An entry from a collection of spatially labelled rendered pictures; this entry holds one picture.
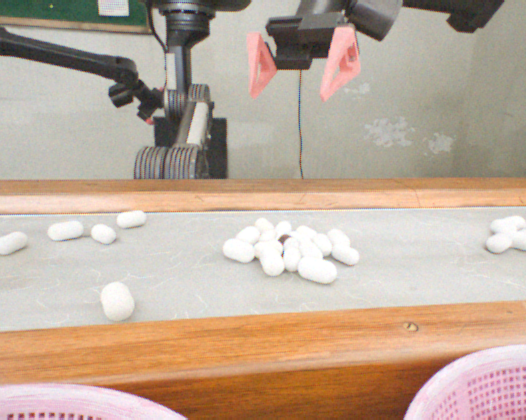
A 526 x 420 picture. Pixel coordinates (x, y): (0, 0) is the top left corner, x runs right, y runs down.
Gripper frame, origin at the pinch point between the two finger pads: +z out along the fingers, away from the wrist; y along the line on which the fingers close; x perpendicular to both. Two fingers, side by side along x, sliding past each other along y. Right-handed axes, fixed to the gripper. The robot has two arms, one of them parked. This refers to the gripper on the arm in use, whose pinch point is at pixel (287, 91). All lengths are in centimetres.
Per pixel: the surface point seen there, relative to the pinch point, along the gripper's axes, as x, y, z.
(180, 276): 4.4, 0.7, 25.8
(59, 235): 5.8, 17.1, 25.7
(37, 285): 10.5, 10.0, 30.8
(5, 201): 4.1, 32.7, 23.5
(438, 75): -182, 9, -168
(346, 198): -19.0, -5.5, 4.5
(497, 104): -185, -28, -149
